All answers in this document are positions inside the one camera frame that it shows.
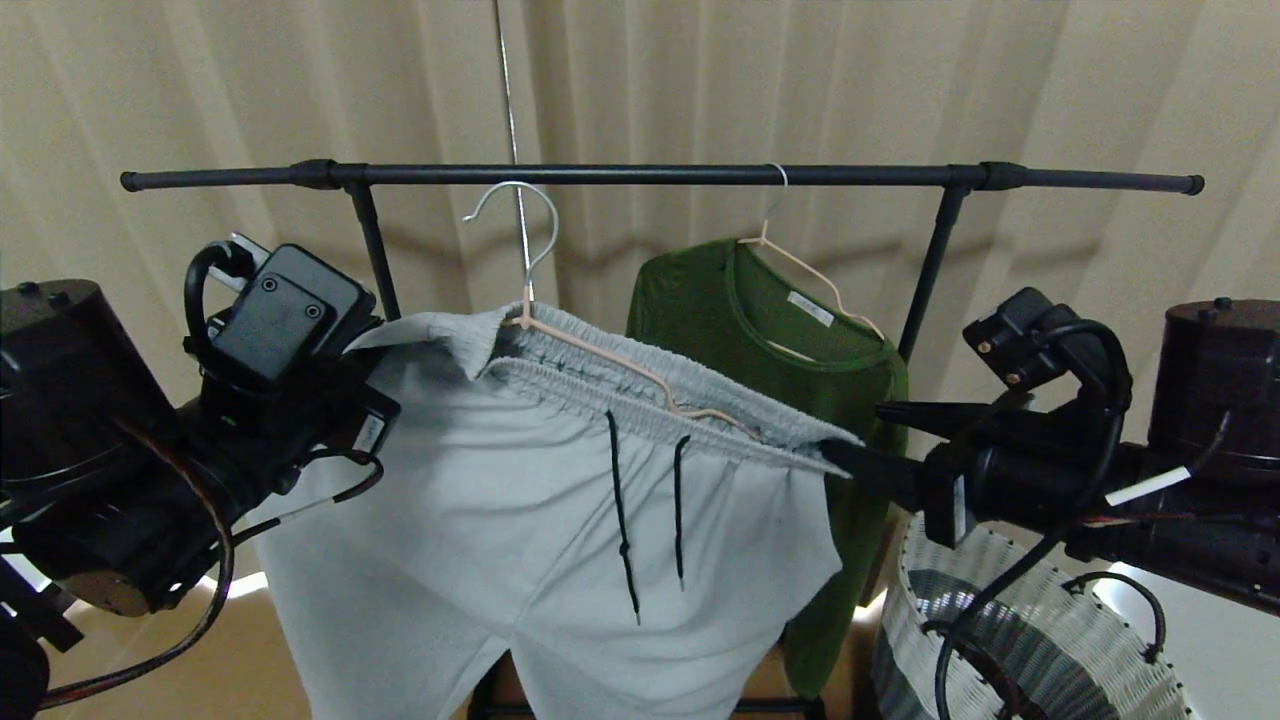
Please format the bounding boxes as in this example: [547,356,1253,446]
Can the beige curtain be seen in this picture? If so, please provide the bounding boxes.
[0,0,1280,621]

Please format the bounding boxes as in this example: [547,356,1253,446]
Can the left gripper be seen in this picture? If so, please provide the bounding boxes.
[200,350,403,498]

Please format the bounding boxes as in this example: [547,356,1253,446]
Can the green long-sleeved shirt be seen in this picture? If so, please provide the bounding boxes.
[627,240,911,701]

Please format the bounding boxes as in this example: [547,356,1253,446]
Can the white laundry basket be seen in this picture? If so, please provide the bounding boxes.
[870,515,1193,720]

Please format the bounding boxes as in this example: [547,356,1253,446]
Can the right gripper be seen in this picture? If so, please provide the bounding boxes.
[820,398,1116,549]

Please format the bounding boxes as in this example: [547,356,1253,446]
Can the pink clothes hanger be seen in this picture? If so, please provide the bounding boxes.
[462,181,766,443]
[737,162,889,364]

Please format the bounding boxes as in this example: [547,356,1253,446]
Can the blue-grey garment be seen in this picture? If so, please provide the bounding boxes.
[245,303,866,720]

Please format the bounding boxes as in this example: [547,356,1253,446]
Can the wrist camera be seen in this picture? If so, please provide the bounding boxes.
[962,287,1133,411]
[183,235,383,393]

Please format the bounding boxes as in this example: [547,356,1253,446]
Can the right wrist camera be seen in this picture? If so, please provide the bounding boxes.
[962,287,1133,411]

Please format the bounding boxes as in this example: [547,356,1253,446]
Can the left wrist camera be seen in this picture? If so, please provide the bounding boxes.
[183,235,383,393]

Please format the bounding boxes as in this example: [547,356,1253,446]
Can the black clothes rack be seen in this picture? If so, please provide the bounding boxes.
[120,158,1206,720]

